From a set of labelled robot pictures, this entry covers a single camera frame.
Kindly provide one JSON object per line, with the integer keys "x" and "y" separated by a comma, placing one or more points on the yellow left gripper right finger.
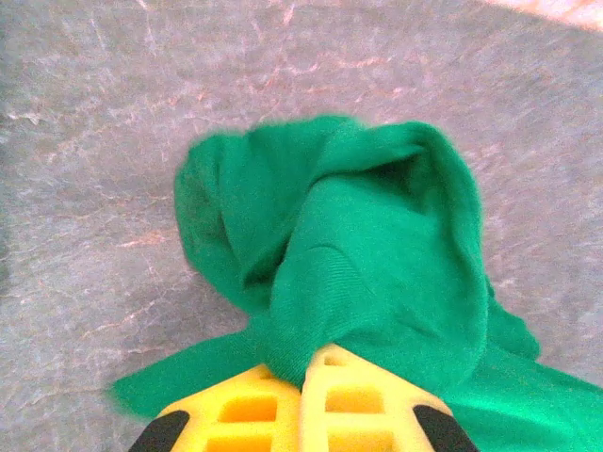
{"x": 358, "y": 405}

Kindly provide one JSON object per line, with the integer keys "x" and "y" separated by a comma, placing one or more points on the green t-shirt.
{"x": 367, "y": 263}

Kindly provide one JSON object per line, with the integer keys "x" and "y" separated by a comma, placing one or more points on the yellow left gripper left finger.
{"x": 245, "y": 409}

